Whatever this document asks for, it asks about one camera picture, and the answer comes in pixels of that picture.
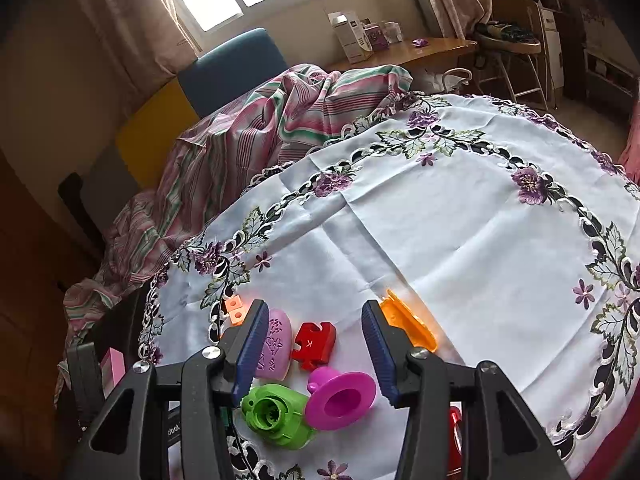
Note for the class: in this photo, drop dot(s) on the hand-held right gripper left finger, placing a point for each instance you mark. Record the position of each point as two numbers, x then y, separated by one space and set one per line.
250 355

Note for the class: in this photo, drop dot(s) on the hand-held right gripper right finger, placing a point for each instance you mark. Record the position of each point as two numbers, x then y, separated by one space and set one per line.
377 355

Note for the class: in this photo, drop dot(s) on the pink embossed oval toy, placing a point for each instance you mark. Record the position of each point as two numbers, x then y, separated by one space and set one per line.
277 345

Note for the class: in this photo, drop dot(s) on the magenta plastic funnel toy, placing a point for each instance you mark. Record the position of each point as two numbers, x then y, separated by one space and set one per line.
340 400

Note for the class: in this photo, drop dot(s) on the green plastic round toy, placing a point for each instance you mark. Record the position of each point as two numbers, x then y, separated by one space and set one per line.
280 420

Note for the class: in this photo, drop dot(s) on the pink storage box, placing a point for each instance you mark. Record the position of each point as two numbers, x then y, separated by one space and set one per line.
112 366

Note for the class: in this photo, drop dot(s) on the orange plastic scoop toy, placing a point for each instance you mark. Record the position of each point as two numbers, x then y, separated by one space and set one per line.
410 322

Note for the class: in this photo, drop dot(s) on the small orange building block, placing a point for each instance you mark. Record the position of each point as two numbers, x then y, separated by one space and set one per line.
235 310

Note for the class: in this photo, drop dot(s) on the red wooden puzzle piece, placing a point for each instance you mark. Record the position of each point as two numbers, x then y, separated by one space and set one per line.
315 345

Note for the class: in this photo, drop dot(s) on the red plastic toy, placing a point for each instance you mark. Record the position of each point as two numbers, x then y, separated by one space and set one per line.
454 440

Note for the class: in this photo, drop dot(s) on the white embroidered floral tablecloth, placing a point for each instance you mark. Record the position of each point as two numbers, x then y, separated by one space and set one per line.
450 240

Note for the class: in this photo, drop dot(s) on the pink green striped blanket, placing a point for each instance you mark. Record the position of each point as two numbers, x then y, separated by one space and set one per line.
225 160

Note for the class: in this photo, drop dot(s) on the black padded panel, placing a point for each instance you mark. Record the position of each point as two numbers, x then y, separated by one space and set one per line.
77 210

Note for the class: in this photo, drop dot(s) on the yellow padded panel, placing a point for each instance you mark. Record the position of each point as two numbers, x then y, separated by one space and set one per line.
155 135

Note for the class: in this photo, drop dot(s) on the blue padded panel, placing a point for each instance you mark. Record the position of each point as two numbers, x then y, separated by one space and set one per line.
230 70

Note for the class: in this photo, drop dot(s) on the wooden desk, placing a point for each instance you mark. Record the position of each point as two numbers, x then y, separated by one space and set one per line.
430 51

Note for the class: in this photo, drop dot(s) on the purple carton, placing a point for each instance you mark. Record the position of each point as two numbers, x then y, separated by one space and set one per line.
376 37

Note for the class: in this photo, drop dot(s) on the tall white carton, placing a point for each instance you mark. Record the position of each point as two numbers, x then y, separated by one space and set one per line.
350 37

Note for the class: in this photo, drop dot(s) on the small white carton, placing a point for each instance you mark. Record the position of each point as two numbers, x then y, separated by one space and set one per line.
392 31

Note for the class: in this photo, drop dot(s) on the wooden folding chair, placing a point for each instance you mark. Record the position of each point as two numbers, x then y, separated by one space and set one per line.
515 50

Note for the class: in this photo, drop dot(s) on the dark storage shelf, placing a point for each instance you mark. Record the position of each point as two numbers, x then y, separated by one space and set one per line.
607 70

